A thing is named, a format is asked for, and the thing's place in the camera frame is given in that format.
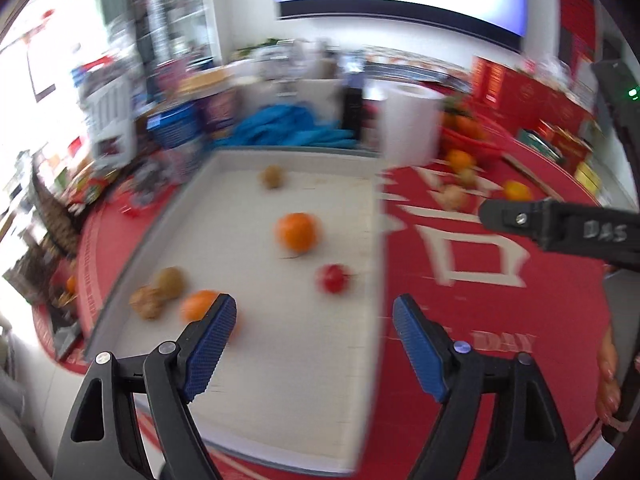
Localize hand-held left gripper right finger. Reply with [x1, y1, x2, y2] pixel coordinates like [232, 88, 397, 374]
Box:
[392, 295, 576, 480]

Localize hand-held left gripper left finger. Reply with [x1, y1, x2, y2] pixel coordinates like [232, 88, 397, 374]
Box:
[52, 294, 238, 480]

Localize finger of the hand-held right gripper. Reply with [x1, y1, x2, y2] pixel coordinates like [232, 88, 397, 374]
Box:
[479, 199, 640, 273]

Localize small orange tangerine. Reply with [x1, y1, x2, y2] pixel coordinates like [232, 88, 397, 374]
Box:
[180, 290, 221, 323]

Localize yellowish orange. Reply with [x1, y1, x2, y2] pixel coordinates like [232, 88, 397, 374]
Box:
[502, 181, 532, 203]
[445, 149, 476, 173]

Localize olive-brown kiwi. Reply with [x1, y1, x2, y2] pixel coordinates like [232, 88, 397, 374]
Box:
[259, 165, 287, 190]
[154, 267, 187, 301]

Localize grey tray with white inside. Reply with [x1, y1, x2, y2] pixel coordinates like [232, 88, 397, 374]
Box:
[85, 152, 386, 473]

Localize red cherry tomato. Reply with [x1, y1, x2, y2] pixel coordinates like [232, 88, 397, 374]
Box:
[315, 264, 353, 295]

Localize person's right hand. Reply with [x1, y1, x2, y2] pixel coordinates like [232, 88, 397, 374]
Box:
[596, 327, 632, 426]

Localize wooden back scratcher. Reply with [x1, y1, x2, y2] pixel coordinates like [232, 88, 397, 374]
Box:
[501, 152, 568, 200]

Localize stack of red gift boxes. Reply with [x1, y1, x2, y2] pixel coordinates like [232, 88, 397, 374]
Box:
[470, 55, 601, 181]

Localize red plastic basket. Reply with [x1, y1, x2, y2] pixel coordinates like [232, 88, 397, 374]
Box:
[440, 125, 503, 161]

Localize pile of leafy tangerines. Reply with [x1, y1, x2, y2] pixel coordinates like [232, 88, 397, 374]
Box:
[442, 97, 488, 141]

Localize white paper towel roll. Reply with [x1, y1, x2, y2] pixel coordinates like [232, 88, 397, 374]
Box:
[380, 82, 446, 166]

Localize blue ribbed can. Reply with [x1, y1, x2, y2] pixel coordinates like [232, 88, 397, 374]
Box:
[147, 102, 203, 150]

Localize black electronic device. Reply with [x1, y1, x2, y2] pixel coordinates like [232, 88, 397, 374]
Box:
[341, 72, 368, 133]

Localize blue rubber gloves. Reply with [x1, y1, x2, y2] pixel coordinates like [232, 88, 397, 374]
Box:
[232, 104, 358, 150]

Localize purple paper cup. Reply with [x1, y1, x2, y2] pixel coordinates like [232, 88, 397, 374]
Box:
[200, 87, 238, 138]

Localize large wall screen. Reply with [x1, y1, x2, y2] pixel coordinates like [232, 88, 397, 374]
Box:
[270, 0, 528, 51]

